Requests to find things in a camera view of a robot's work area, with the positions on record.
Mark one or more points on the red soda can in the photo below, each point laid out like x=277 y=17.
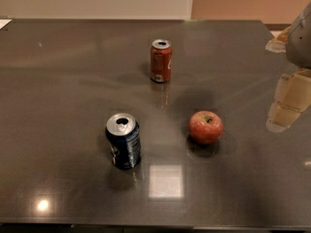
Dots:
x=161 y=57

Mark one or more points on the blue soda can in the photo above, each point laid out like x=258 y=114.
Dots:
x=122 y=131

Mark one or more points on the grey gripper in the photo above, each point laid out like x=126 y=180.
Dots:
x=300 y=48

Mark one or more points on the red apple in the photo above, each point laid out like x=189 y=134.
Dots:
x=205 y=127

